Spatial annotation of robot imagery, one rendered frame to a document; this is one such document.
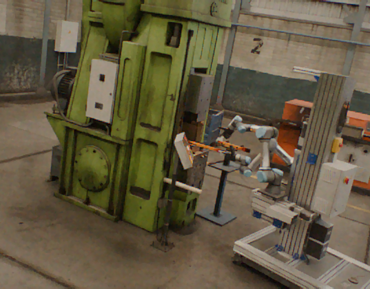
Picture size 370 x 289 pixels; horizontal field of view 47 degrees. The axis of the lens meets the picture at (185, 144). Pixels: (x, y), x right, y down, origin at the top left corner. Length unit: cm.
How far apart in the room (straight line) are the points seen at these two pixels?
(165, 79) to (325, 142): 170
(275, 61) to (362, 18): 237
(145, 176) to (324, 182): 188
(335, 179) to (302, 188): 36
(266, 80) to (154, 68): 798
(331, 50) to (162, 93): 798
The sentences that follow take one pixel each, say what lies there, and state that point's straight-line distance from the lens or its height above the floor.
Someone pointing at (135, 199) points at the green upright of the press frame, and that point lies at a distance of 479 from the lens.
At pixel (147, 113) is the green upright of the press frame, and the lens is 458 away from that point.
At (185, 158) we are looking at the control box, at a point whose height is 103.
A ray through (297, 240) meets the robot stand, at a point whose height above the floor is 40.
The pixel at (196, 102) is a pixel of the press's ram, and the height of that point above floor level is 148.
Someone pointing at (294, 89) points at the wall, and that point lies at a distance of 1209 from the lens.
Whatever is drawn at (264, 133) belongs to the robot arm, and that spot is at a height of 138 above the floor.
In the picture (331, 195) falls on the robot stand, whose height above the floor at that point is 97.
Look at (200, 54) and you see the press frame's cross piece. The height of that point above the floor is 197.
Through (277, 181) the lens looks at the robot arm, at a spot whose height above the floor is 95.
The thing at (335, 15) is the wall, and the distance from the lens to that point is 1215.
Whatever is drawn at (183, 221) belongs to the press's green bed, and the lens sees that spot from 495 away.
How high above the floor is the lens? 217
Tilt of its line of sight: 15 degrees down
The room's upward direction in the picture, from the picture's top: 10 degrees clockwise
